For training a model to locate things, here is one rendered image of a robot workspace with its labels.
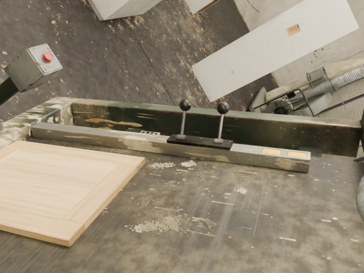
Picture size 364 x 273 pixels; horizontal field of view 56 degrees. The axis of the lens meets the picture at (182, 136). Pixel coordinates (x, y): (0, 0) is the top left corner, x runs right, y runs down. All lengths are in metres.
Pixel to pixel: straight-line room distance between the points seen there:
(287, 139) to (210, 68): 3.68
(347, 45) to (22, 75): 8.15
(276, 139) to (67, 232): 0.76
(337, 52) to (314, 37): 4.52
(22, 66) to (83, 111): 0.29
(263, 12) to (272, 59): 4.48
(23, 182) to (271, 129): 0.80
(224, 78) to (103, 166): 3.91
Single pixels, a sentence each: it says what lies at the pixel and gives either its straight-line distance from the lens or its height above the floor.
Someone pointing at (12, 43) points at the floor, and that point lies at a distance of 2.82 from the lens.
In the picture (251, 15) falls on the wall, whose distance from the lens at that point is 9.11.
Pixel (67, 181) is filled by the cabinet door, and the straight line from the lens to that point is 0.99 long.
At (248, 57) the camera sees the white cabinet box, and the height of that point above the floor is 0.78.
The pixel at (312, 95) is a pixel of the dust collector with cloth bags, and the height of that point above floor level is 1.03.
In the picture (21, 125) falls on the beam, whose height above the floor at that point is 0.88.
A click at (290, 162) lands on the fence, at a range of 1.00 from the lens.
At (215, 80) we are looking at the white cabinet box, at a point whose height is 0.23.
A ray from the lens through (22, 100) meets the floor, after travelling 2.60.
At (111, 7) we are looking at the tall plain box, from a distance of 3.61.
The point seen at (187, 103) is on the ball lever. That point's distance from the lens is 1.06.
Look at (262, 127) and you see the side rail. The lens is 1.22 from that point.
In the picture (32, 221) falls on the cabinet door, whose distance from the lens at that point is 0.86.
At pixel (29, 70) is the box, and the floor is 0.87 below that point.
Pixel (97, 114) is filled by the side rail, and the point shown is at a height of 0.99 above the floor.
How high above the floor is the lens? 1.93
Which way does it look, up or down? 30 degrees down
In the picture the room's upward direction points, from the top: 65 degrees clockwise
